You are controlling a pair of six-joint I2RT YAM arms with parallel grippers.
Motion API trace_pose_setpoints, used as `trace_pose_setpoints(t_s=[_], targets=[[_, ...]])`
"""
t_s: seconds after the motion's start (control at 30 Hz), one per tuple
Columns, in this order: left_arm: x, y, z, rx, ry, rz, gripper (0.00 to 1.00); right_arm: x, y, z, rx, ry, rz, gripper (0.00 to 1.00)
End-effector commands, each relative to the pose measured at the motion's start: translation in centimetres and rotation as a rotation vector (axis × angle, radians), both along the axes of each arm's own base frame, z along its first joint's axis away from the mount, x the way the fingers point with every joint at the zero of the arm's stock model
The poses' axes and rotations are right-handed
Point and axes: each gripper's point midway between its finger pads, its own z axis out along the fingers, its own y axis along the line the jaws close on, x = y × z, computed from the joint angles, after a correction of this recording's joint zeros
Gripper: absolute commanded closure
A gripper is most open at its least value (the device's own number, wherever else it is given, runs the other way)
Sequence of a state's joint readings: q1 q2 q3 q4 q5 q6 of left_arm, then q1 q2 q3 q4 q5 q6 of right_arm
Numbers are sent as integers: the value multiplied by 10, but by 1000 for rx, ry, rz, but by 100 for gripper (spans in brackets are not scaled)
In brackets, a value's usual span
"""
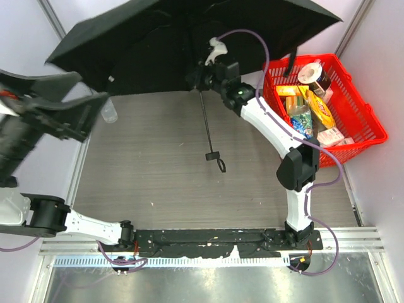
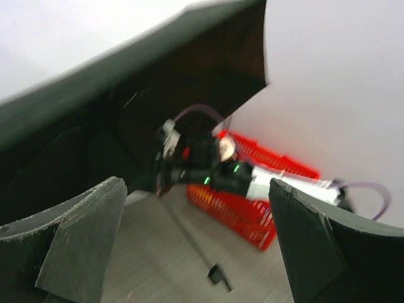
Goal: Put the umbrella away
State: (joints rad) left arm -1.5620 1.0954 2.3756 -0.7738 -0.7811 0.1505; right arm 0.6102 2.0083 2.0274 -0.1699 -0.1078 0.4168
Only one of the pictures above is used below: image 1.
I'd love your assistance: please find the purple cable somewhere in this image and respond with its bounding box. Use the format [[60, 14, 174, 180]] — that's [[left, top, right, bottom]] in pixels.
[[0, 235, 149, 290], [216, 28, 345, 277]]

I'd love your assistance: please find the black folding umbrella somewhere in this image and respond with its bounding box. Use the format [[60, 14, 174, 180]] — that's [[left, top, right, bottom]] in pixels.
[[44, 0, 343, 173]]

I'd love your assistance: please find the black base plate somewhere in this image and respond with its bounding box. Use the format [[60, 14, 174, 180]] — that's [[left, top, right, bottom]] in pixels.
[[102, 229, 323, 259]]

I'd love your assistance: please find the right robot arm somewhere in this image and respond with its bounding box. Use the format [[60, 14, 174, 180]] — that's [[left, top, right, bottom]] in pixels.
[[186, 63, 319, 247]]

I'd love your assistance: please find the yellow box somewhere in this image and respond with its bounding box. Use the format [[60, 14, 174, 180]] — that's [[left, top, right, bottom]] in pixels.
[[275, 85, 307, 97]]

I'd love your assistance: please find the pink white box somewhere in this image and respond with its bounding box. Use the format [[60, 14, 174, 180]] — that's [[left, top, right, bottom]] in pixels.
[[317, 127, 345, 148]]

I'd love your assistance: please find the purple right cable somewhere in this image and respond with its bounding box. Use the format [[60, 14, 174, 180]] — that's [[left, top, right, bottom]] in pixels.
[[216, 28, 345, 277]]

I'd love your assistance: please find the blue green snack packet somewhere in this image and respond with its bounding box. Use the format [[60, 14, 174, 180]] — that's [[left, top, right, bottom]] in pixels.
[[290, 112, 314, 139]]

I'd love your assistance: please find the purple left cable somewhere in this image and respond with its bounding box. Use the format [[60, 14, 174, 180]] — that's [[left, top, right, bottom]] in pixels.
[[0, 235, 149, 290]]

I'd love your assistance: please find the yellow snack bag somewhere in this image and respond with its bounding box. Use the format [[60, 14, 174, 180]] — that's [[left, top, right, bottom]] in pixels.
[[304, 90, 336, 129]]

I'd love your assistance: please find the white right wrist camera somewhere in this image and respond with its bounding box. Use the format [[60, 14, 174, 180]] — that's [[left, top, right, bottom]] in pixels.
[[205, 37, 228, 66]]

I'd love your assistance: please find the clear plastic bottle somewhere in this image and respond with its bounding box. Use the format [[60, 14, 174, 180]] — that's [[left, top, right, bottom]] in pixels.
[[101, 98, 118, 124]]

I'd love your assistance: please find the white slotted cable duct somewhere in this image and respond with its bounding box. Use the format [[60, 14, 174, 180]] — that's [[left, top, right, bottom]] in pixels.
[[54, 255, 290, 268]]

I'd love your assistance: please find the red plastic basket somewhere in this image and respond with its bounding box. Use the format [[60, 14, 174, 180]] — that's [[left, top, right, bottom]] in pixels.
[[263, 54, 388, 164]]

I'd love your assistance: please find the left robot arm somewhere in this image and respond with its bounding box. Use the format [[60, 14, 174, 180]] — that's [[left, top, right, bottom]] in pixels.
[[1, 71, 135, 252]]

